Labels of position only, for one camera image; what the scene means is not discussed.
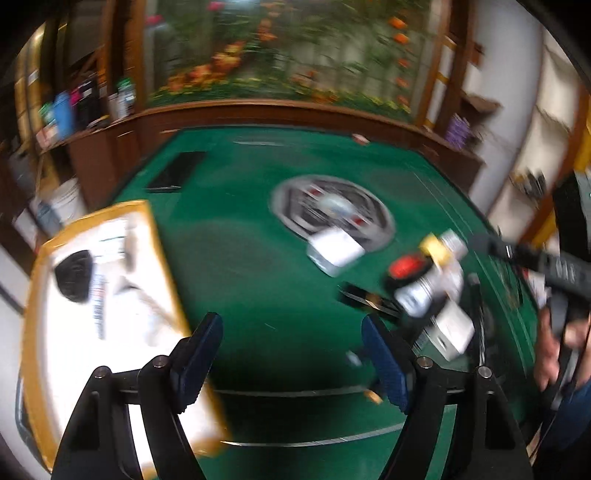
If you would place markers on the small white charger box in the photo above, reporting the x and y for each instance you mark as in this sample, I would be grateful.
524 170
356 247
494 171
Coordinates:
332 250

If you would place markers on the black thermos flask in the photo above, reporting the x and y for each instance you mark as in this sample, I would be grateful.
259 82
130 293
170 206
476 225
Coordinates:
87 107

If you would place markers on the round table control panel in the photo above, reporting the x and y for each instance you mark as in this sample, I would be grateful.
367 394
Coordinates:
309 204

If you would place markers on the red white small dice piece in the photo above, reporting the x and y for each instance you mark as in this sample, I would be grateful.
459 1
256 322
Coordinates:
360 139

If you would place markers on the yellow cardboard tray box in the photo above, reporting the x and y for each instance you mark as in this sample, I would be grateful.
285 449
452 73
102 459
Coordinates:
96 375

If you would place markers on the black round mesh part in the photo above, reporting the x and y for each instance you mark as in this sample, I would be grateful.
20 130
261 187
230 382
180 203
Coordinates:
73 276

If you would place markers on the black smartphone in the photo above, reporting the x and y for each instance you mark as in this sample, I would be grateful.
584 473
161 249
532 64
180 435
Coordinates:
173 176

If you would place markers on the white plastic bucket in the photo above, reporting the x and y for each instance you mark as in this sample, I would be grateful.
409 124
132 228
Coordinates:
67 202

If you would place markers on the wooden cabinet counter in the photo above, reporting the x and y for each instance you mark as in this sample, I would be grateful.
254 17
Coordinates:
102 158

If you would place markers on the purple bottles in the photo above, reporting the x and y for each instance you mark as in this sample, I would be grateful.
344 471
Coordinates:
458 132

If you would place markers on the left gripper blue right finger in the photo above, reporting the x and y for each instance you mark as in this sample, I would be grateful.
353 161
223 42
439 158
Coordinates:
393 359

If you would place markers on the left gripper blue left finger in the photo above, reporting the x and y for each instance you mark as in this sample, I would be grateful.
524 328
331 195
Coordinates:
191 359

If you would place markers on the blue thermos jug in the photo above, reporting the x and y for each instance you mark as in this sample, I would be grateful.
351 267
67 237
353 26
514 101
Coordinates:
64 116

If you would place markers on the white plastic bottle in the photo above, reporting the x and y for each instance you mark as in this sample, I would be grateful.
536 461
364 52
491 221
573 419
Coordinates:
417 297

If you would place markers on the person's right hand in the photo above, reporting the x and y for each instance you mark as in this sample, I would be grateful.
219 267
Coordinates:
547 349

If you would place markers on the green mahjong table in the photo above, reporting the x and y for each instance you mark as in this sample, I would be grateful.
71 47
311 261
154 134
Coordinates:
294 405

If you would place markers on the yellow tape roll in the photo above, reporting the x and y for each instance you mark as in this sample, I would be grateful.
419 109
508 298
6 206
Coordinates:
433 247

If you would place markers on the artificial flower display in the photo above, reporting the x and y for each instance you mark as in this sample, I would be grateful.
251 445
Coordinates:
363 55

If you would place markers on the white square box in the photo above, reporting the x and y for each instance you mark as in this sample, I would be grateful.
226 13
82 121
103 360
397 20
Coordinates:
450 331

